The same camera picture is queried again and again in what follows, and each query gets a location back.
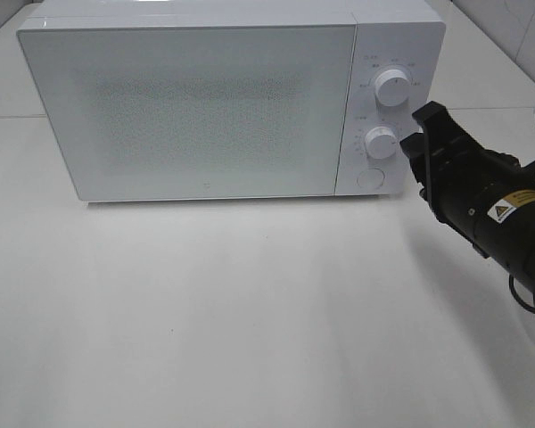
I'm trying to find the white microwave door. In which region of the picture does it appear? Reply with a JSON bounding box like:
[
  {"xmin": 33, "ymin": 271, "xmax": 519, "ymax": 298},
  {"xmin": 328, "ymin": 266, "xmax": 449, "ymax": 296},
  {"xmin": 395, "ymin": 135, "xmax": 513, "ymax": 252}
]
[{"xmin": 19, "ymin": 26, "xmax": 355, "ymax": 202}]

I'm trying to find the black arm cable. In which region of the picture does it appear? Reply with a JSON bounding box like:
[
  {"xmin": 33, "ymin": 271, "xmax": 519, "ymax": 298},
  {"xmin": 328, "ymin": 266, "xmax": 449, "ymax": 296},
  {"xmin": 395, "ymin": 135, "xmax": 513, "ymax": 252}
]
[{"xmin": 507, "ymin": 274, "xmax": 535, "ymax": 316}]

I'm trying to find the white upper microwave knob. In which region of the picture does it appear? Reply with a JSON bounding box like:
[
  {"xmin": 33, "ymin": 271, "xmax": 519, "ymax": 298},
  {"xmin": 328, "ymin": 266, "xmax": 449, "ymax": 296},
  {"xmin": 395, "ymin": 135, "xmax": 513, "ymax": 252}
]
[{"xmin": 373, "ymin": 68, "xmax": 411, "ymax": 107}]

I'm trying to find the white lower microwave knob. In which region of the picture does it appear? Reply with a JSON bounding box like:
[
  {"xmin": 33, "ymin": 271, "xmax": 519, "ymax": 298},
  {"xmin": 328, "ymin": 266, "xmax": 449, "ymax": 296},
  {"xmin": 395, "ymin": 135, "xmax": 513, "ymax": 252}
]
[{"xmin": 364, "ymin": 126, "xmax": 398, "ymax": 160}]

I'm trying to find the white microwave oven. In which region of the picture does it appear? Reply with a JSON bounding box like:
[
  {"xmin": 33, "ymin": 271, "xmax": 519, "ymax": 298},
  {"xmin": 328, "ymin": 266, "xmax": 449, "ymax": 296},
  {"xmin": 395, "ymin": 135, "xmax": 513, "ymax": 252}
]
[{"xmin": 17, "ymin": 1, "xmax": 446, "ymax": 201}]

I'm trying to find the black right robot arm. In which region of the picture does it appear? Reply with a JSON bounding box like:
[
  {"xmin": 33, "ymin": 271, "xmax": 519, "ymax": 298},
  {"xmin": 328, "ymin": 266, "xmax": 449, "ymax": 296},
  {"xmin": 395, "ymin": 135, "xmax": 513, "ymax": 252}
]
[{"xmin": 400, "ymin": 102, "xmax": 535, "ymax": 315}]

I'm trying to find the white microwave knob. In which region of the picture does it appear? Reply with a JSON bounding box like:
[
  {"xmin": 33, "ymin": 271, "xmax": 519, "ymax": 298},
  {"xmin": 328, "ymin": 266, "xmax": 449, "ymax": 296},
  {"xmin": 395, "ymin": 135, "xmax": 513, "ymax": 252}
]
[
  {"xmin": 373, "ymin": 68, "xmax": 411, "ymax": 107},
  {"xmin": 364, "ymin": 126, "xmax": 398, "ymax": 160}
]

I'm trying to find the round white door button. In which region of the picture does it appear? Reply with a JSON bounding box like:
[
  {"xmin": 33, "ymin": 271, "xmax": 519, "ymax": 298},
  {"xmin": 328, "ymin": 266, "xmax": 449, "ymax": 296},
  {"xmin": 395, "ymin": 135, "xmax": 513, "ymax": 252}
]
[{"xmin": 357, "ymin": 168, "xmax": 385, "ymax": 193}]

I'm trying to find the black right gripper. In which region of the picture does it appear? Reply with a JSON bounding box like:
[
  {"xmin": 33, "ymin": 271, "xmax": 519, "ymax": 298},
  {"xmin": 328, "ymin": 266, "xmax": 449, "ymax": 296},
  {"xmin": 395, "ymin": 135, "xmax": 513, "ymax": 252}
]
[{"xmin": 400, "ymin": 102, "xmax": 535, "ymax": 259}]

